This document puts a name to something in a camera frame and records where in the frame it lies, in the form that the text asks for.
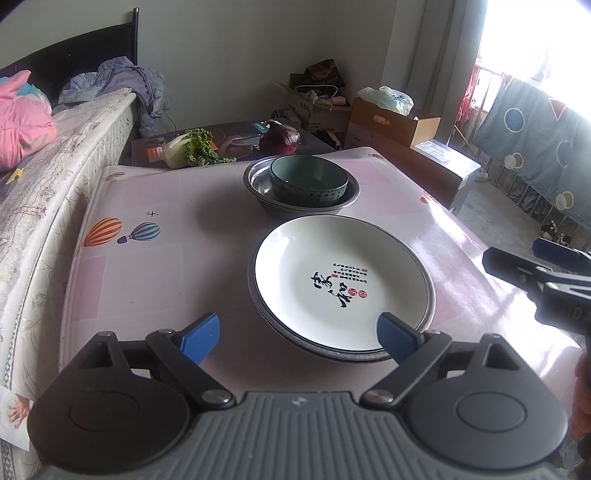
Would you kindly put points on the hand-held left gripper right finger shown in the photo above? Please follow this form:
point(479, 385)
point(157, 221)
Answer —
point(397, 337)

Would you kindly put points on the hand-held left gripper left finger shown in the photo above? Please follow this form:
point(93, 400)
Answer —
point(201, 337)

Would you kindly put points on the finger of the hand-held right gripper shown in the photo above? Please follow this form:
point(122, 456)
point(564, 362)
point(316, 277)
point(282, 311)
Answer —
point(558, 254)
point(512, 267)

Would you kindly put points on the large steel basin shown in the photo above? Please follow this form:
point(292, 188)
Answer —
point(332, 357)

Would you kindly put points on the white ceramic plate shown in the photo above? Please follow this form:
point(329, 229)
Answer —
point(300, 277)

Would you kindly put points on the dark green ceramic bowl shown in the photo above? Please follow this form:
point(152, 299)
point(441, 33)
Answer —
point(309, 189)

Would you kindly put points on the person's right hand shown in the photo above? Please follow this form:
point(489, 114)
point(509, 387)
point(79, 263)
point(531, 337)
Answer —
point(582, 397)

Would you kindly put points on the blue patterned blanket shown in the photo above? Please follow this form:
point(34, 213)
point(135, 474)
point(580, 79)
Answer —
point(540, 138)

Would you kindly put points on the brown box with white label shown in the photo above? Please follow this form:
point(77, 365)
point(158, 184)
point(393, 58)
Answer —
point(425, 170)

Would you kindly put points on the pink hanging cloth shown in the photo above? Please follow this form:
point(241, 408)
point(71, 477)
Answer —
point(471, 97)

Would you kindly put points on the long cardboard box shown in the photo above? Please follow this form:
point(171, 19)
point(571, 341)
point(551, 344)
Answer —
point(392, 127)

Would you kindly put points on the napa cabbage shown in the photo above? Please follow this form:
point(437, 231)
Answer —
point(194, 147)

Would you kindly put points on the dark flat printed box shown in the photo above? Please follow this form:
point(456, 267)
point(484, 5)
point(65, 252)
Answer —
point(231, 138)

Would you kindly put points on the white quilted mattress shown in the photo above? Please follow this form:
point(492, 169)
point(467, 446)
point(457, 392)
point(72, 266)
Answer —
point(46, 207)

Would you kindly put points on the white plastic bag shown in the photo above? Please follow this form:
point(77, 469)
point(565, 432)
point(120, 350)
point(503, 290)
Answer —
point(388, 99)

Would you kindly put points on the open cardboard box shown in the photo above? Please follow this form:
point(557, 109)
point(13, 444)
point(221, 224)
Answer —
point(318, 115)

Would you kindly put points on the yellow paper scrap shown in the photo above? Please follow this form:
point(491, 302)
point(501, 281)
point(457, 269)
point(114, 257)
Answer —
point(14, 175)

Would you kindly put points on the pile of grey-blue clothes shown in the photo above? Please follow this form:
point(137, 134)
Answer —
point(120, 83)

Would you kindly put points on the dark brown package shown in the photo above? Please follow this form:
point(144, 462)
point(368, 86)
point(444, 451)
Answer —
point(325, 71)

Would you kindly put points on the pink patterned quilt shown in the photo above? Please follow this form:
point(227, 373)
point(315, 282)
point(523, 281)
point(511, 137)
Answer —
point(23, 129)

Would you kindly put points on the black headboard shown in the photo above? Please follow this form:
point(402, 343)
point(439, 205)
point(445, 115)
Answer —
point(69, 55)

